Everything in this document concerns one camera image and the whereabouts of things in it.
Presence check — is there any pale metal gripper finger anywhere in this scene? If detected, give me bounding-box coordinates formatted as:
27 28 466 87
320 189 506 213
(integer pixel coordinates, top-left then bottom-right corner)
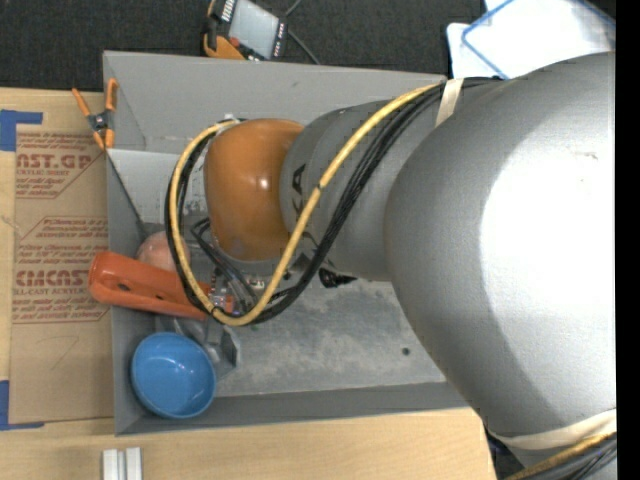
201 317 225 353
221 327 243 368

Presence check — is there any blue bowl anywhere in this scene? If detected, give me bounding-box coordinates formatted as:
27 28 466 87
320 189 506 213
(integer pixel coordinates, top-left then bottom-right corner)
129 331 218 420

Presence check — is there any pale pink ball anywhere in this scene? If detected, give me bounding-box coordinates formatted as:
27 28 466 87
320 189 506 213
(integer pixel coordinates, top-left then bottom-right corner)
136 230 192 275

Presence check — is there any orange flat plastic tool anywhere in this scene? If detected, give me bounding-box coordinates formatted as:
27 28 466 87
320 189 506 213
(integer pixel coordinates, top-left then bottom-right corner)
87 250 236 320

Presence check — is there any grey metal bin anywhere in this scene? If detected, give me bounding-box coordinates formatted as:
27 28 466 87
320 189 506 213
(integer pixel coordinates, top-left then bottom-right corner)
101 50 469 437

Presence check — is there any brown cardboard board red print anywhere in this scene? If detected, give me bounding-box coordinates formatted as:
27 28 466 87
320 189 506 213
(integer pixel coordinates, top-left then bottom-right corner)
0 86 117 430

